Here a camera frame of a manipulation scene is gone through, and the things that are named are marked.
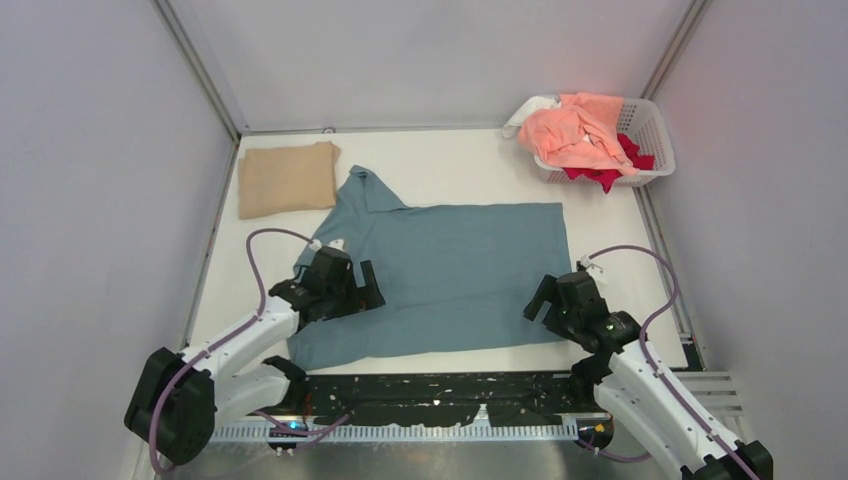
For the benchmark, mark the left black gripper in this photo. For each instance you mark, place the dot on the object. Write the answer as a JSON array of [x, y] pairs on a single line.
[[361, 298]]

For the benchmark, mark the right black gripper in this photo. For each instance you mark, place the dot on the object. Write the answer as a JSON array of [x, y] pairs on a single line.
[[548, 290]]

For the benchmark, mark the blue-grey polo t-shirt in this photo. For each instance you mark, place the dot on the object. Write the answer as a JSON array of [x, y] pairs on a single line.
[[453, 277]]

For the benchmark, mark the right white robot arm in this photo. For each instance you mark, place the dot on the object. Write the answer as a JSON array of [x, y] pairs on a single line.
[[624, 376]]

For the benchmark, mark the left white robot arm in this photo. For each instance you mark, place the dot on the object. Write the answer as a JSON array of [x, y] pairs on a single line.
[[182, 397]]

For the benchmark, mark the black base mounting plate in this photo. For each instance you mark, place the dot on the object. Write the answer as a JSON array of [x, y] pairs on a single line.
[[536, 398]]

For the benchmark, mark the folded tan t-shirt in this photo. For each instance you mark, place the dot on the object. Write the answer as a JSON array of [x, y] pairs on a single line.
[[287, 179]]

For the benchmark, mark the red t-shirt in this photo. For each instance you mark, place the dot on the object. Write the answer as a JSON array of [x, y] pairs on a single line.
[[606, 178]]

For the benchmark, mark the salmon pink t-shirt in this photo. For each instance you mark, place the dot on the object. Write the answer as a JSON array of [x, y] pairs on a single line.
[[579, 133]]

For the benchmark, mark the white t-shirt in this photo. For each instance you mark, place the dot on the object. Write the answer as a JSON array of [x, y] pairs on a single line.
[[535, 103]]

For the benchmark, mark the white plastic laundry basket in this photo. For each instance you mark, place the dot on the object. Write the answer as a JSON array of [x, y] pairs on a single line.
[[641, 121]]

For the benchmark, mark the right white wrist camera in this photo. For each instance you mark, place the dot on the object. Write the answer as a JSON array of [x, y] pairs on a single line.
[[597, 272]]

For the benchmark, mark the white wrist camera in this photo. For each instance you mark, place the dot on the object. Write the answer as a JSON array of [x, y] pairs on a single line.
[[597, 272], [316, 244]]

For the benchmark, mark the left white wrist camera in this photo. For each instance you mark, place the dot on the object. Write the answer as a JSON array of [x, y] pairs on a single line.
[[316, 244]]

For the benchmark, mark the aluminium front rail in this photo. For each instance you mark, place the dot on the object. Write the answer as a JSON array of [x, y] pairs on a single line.
[[275, 428]]

